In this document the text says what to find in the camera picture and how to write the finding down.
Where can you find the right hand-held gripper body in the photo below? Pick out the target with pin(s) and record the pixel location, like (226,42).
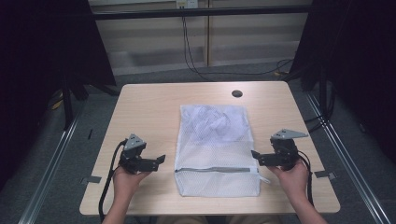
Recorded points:
(285,152)

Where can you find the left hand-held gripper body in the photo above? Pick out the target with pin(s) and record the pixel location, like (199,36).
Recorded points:
(134,155)

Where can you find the white mesh laundry bag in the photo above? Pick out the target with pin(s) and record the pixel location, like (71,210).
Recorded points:
(214,155)

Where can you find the person's left hand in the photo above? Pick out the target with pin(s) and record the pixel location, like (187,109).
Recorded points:
(124,183)

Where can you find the person's right hand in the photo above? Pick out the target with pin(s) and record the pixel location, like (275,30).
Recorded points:
(294,183)

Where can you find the grey tape strip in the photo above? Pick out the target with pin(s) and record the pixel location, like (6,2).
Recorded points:
(323,174)
(91,179)

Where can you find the white crumpled garment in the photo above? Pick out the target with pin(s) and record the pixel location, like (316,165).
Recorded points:
(214,123)

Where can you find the round dark table grommet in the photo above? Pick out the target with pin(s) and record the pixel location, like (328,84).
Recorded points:
(237,93)

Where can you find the black metal stand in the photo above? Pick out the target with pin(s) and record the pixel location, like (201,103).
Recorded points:
(67,105)

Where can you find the black curtain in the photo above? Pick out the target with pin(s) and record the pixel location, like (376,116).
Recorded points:
(361,62)
(37,62)

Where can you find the black horizontal bar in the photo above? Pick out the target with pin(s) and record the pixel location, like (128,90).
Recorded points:
(199,12)

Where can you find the aluminium floor rail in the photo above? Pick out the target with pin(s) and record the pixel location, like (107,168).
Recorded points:
(46,177)
(351,174)

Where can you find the white wall outlet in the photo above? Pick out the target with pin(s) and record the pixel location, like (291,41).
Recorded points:
(186,3)

